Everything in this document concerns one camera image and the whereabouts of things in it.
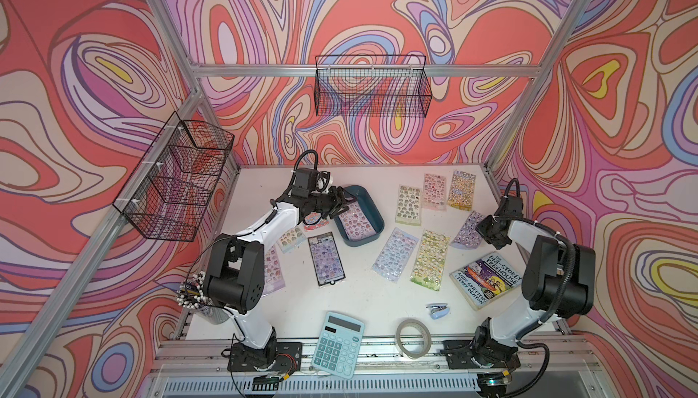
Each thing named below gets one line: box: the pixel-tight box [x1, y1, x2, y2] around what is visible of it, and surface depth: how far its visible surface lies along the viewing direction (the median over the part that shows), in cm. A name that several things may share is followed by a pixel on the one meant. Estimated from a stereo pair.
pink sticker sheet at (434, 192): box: [422, 172, 448, 212], surface depth 113 cm
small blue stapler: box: [425, 302, 450, 320], surface depth 82 cm
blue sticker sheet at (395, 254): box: [371, 227, 420, 283], surface depth 95 cm
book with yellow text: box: [448, 251, 523, 311], surface depth 88 cm
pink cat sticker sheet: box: [339, 200, 377, 241], surface depth 102 cm
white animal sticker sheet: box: [395, 184, 423, 227], surface depth 109 cm
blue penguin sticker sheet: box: [449, 210, 486, 249], surface depth 98 cm
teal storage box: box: [333, 185, 385, 248], surface depth 103 cm
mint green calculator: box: [310, 310, 366, 380], surface depth 75 cm
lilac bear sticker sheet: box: [262, 243, 287, 296], surface depth 90 cm
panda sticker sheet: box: [447, 169, 477, 212], surface depth 113 cm
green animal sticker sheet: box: [409, 228, 451, 292], surface depth 93 cm
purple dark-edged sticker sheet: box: [307, 231, 347, 288], surface depth 95 cm
